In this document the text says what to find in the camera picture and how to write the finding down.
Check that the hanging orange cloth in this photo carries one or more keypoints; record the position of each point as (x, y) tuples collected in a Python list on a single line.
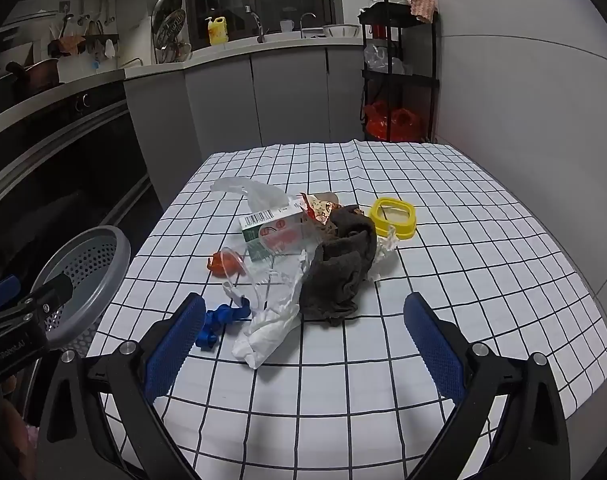
[(72, 44)]

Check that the metal colander bowl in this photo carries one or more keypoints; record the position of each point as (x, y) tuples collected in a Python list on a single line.
[(341, 31)]

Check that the dark brown cloth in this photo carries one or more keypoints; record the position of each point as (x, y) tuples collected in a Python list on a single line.
[(338, 270)]

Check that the green white carton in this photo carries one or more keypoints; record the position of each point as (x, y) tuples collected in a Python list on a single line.
[(271, 232)]

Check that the black shelf rack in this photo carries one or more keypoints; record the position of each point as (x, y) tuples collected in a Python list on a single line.
[(366, 60)]

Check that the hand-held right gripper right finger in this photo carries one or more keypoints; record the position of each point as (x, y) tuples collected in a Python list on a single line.
[(433, 345)]

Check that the red yellow snack wrapper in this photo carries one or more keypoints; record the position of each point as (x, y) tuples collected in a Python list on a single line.
[(321, 208)]

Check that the clear plastic bag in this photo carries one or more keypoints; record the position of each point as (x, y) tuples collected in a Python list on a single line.
[(263, 195)]

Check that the grey perforated waste bin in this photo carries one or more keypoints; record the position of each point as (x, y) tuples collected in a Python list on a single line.
[(108, 260)]

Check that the yellow detergent bottle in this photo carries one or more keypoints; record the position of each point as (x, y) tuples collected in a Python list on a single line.
[(217, 32)]

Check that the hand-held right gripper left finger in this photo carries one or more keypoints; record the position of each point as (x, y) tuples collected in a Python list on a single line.
[(176, 345)]

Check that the red plastic bag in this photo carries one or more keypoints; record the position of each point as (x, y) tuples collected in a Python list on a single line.
[(408, 125), (378, 122)]

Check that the small metal pot lid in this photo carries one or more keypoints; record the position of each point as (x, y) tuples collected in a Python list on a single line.
[(176, 30)]

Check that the grey kitchen cabinets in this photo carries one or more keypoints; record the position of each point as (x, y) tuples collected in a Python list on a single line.
[(283, 100)]

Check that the black white checked tablecloth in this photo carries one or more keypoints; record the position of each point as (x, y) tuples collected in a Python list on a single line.
[(483, 240)]

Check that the pink checked cloth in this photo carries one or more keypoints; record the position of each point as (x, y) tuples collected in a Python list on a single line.
[(423, 7)]

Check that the white plastic bag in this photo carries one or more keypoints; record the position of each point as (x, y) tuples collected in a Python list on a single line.
[(263, 335)]

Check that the white cup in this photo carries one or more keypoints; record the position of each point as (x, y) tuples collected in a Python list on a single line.
[(286, 26)]

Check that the clear bag on rack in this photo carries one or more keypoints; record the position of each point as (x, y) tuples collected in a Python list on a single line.
[(383, 60)]

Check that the tall metal faucet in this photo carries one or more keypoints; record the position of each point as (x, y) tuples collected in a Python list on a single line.
[(258, 27)]

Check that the large metal pot lid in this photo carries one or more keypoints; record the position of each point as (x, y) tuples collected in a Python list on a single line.
[(163, 5)]

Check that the small metal faucet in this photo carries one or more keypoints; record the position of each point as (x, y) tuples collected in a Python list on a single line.
[(306, 17)]

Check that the orange peel piece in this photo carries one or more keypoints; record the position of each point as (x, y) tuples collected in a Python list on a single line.
[(218, 264)]

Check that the copper pot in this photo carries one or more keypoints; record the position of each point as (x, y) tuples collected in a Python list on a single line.
[(38, 75)]

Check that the clear plastic wrap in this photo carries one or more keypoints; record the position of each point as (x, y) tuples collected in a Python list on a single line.
[(266, 285)]

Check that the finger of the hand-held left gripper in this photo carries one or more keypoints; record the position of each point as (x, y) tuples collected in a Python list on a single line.
[(0, 292), (48, 292)]

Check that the black built-in oven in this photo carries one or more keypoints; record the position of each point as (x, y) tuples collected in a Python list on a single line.
[(58, 160)]

